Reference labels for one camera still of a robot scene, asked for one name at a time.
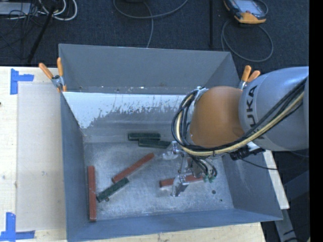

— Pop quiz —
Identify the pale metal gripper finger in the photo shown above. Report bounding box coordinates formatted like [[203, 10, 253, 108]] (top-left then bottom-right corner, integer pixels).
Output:
[[170, 176, 181, 198], [177, 181, 190, 197]]

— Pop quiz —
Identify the dark green flat block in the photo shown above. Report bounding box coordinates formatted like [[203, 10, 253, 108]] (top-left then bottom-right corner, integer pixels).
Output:
[[138, 139, 172, 149], [95, 177, 130, 203], [127, 132, 162, 142]]

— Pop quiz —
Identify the black cylinder on white bracket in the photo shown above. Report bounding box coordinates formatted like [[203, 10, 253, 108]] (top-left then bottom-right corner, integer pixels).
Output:
[[229, 142, 266, 161]]

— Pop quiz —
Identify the pale wood flat board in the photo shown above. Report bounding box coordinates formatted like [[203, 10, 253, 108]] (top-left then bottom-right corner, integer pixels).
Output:
[[15, 81, 68, 233]]

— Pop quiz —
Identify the red-brown flat block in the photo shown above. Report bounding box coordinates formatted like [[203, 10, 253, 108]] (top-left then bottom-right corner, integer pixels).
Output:
[[158, 174, 204, 189], [87, 165, 98, 222], [111, 152, 155, 184]]

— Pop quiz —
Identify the grey metal bin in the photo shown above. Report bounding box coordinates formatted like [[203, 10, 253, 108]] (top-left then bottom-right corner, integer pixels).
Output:
[[58, 43, 284, 242]]

